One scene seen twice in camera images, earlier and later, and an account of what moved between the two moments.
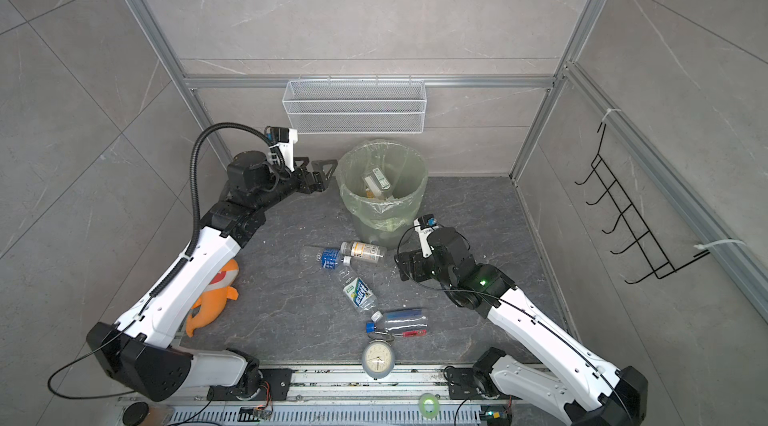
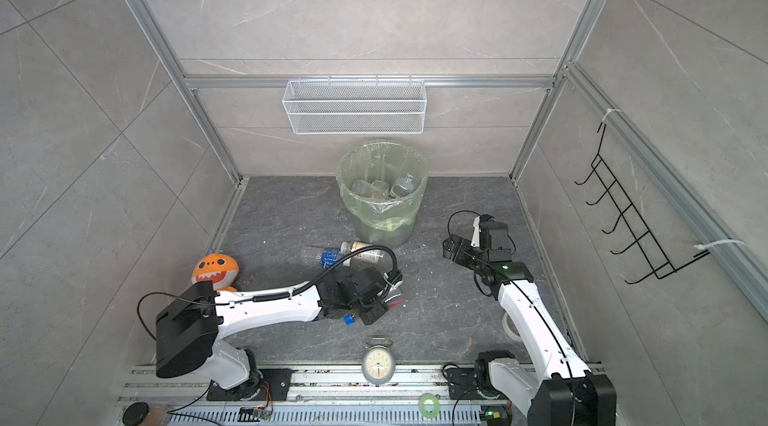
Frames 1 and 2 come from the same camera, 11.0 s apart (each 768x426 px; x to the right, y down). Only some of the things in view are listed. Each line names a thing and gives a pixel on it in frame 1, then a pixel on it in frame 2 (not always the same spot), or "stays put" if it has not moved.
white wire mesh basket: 351,106 stays put
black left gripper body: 280,183 → 374,310
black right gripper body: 425,268 → 469,254
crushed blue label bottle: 329,258 stays put
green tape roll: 421,407 stays put
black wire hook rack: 646,241 stays put
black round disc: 135,413 stays put
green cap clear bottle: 380,179 → 377,189
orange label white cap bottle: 363,250 stays put
